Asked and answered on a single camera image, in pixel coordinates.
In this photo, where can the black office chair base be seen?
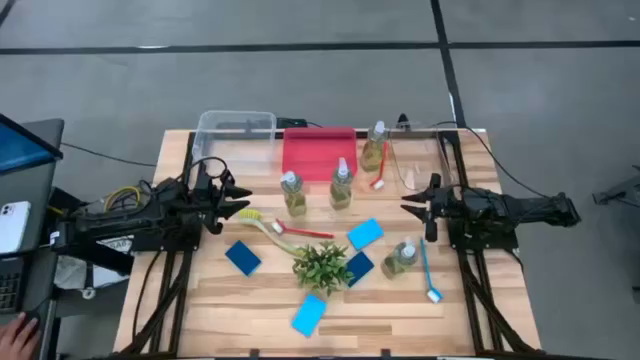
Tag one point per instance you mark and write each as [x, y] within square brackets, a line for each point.
[622, 190]

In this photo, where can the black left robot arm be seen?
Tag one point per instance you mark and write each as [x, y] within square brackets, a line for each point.
[125, 220]

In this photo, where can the white tape roll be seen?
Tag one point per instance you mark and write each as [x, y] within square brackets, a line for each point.
[89, 292]

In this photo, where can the white plastic bag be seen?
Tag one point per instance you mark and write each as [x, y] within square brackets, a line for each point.
[75, 272]

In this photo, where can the clear rectangular plastic bin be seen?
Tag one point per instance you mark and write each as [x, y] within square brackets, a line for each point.
[220, 145]

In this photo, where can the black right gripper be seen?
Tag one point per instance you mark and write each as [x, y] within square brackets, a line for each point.
[465, 220]

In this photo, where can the black computer monitor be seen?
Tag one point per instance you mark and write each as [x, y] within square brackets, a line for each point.
[25, 147]

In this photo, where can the dark grey desk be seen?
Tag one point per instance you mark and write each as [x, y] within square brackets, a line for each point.
[35, 190]

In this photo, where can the small black edge bracket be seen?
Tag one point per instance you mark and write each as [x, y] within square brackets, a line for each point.
[255, 353]
[385, 353]

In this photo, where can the red plastic tray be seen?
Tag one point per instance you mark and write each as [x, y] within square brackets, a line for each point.
[320, 155]

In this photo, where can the black aluminium table frame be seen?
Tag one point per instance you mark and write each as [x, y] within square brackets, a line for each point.
[176, 320]

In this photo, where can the black power adapter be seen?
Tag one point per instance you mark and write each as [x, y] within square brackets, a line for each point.
[292, 123]

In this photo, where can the black table-edge clamp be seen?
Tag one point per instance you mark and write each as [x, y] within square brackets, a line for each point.
[403, 121]

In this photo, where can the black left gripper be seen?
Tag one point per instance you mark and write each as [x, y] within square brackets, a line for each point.
[200, 212]

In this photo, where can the blue scrub sponge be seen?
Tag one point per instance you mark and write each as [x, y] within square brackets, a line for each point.
[243, 258]
[309, 315]
[365, 234]
[361, 266]

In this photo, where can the clear soap pump bottle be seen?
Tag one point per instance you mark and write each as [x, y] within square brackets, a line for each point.
[294, 197]
[341, 192]
[397, 262]
[372, 155]

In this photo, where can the red white-bristle brush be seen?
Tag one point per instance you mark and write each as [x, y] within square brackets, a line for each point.
[378, 184]
[305, 232]

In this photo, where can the green dish brush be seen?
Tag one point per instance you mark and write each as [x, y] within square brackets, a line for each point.
[250, 216]

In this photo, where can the clear plastic organizer bin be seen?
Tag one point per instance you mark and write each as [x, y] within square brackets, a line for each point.
[415, 155]

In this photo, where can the person's hand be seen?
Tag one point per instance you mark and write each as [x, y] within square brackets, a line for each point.
[17, 340]

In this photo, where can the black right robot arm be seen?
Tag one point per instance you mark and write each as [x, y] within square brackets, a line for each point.
[525, 207]

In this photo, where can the green plant in white pot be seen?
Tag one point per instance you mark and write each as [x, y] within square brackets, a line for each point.
[322, 270]

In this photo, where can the black computer keyboard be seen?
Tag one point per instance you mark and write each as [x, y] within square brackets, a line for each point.
[9, 290]

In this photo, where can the white smartphone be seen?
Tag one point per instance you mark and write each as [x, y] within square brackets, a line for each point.
[14, 225]

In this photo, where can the blue white-bristle brush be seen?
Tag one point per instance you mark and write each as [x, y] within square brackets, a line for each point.
[434, 296]

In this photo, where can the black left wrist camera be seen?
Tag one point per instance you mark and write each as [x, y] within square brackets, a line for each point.
[204, 186]

